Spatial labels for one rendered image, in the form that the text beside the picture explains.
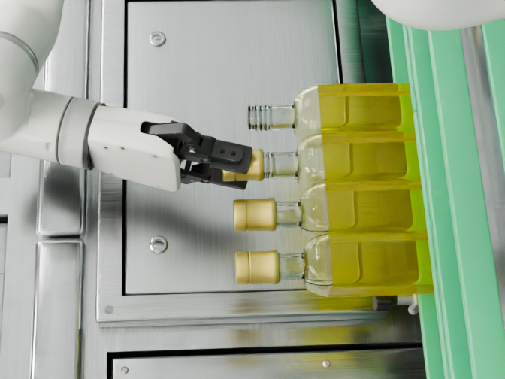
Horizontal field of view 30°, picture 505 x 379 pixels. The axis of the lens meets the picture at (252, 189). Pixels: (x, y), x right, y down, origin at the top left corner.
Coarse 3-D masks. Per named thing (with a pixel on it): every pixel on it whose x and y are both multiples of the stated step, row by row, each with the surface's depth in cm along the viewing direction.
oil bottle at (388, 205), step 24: (312, 192) 99; (336, 192) 98; (360, 192) 99; (384, 192) 99; (408, 192) 99; (312, 216) 98; (336, 216) 98; (360, 216) 98; (384, 216) 98; (408, 216) 98
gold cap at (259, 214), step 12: (240, 204) 99; (252, 204) 99; (264, 204) 99; (240, 216) 98; (252, 216) 98; (264, 216) 98; (276, 216) 98; (240, 228) 99; (252, 228) 99; (264, 228) 99
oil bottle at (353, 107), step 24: (312, 96) 103; (336, 96) 103; (360, 96) 103; (384, 96) 103; (408, 96) 103; (312, 120) 102; (336, 120) 102; (360, 120) 102; (384, 120) 102; (408, 120) 102
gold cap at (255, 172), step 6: (252, 150) 102; (258, 150) 101; (252, 156) 101; (258, 156) 101; (252, 162) 101; (258, 162) 101; (252, 168) 101; (258, 168) 101; (222, 174) 101; (228, 174) 101; (234, 174) 101; (240, 174) 101; (246, 174) 101; (252, 174) 101; (258, 174) 101; (228, 180) 102; (240, 180) 102; (246, 180) 102; (258, 180) 102
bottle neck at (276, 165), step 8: (264, 152) 102; (280, 152) 102; (288, 152) 102; (264, 160) 101; (272, 160) 101; (280, 160) 101; (288, 160) 101; (264, 168) 101; (272, 168) 101; (280, 168) 101; (288, 168) 101; (264, 176) 102; (272, 176) 102; (280, 176) 102; (288, 176) 102
